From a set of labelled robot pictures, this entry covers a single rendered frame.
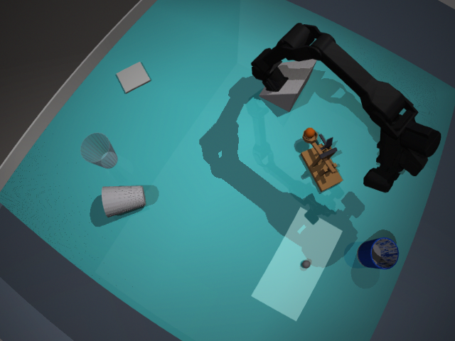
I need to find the orange ball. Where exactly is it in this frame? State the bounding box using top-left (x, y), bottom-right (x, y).
top-left (305, 128), bottom-right (315, 138)

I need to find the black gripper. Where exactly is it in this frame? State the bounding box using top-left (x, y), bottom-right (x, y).
top-left (363, 140), bottom-right (404, 193)

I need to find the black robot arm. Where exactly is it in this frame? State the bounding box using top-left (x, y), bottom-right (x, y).
top-left (251, 23), bottom-right (441, 176)

